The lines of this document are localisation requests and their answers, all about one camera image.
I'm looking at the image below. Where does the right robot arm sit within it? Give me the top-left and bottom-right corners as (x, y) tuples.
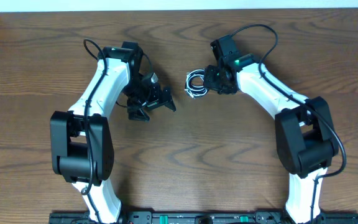
(204, 35), (339, 223)

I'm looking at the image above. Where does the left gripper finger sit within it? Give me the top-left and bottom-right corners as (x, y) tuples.
(127, 108), (150, 121)
(162, 86), (177, 112)

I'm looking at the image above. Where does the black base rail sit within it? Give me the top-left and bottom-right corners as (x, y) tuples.
(48, 210), (358, 224)

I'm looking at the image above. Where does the white USB cable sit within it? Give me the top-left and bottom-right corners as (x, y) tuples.
(184, 68), (209, 100)

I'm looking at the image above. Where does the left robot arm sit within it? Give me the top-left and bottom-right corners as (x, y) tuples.
(49, 41), (176, 223)

